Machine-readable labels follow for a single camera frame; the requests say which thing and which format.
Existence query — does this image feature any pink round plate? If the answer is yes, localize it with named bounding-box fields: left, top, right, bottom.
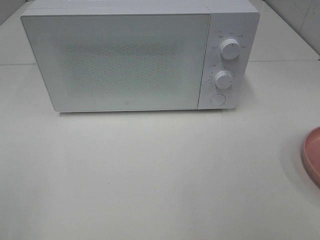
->
left=301, top=127, right=320, bottom=188

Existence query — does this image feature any round white door button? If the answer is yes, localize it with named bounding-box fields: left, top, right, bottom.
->
left=210, top=94, right=226, bottom=107

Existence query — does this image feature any lower white timer knob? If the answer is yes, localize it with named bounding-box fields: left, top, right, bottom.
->
left=214, top=70, right=234, bottom=89

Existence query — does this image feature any upper white power knob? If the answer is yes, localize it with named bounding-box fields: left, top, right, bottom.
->
left=219, top=37, right=241, bottom=60

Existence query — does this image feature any white microwave door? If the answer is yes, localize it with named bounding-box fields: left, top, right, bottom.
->
left=21, top=14, right=210, bottom=112

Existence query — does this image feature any white microwave oven body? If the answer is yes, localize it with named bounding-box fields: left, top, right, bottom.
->
left=20, top=0, right=260, bottom=110

